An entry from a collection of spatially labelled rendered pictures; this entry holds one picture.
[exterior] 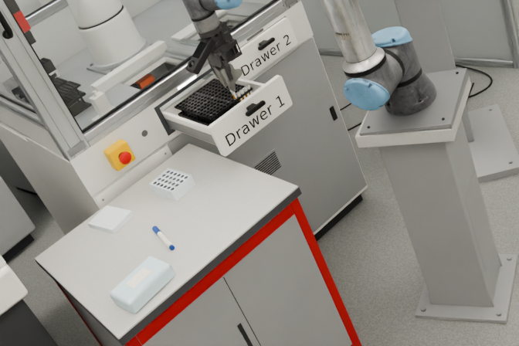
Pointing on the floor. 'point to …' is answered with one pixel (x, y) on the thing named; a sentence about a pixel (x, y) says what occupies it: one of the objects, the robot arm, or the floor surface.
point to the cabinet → (249, 153)
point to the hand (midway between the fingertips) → (229, 89)
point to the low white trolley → (207, 264)
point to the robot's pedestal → (447, 222)
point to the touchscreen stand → (488, 161)
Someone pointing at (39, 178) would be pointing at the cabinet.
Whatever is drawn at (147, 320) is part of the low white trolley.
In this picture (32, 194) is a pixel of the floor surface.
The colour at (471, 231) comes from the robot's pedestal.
